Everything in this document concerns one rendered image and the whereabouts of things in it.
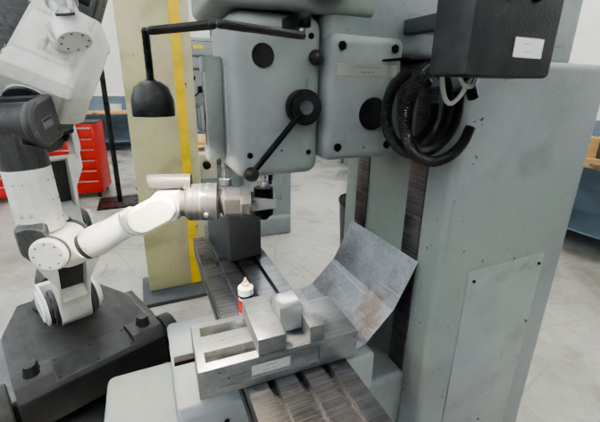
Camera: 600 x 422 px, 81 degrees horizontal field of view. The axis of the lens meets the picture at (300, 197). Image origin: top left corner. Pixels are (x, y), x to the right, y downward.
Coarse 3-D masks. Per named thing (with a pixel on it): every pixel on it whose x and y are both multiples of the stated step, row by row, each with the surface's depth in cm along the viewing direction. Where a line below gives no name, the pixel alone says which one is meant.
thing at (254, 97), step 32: (224, 32) 67; (224, 64) 69; (256, 64) 66; (288, 64) 69; (224, 96) 72; (256, 96) 68; (256, 128) 70; (224, 160) 80; (256, 160) 72; (288, 160) 74
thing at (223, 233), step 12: (228, 216) 117; (240, 216) 120; (252, 216) 122; (216, 228) 129; (228, 228) 119; (240, 228) 121; (252, 228) 123; (216, 240) 131; (228, 240) 121; (240, 240) 122; (252, 240) 125; (228, 252) 123; (240, 252) 123; (252, 252) 126
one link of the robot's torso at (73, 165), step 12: (72, 144) 112; (60, 156) 110; (72, 156) 112; (60, 168) 113; (72, 168) 112; (60, 180) 114; (72, 180) 112; (60, 192) 115; (72, 192) 115; (72, 204) 115; (72, 216) 115; (84, 216) 118
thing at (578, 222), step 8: (112, 104) 785; (120, 104) 787; (88, 112) 753; (96, 112) 759; (112, 112) 772; (120, 112) 777; (592, 136) 347; (592, 144) 338; (592, 152) 339; (592, 160) 328; (592, 168) 312; (576, 216) 370; (584, 216) 371; (592, 216) 371; (568, 224) 348; (576, 224) 348; (584, 224) 348; (592, 224) 349; (584, 232) 329; (592, 232) 329
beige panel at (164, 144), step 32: (128, 0) 204; (160, 0) 210; (128, 32) 208; (128, 64) 213; (160, 64) 220; (192, 64) 227; (128, 96) 217; (192, 96) 232; (160, 128) 230; (192, 128) 238; (160, 160) 236; (192, 160) 244; (192, 224) 257; (160, 256) 254; (192, 256) 264; (160, 288) 261; (192, 288) 263
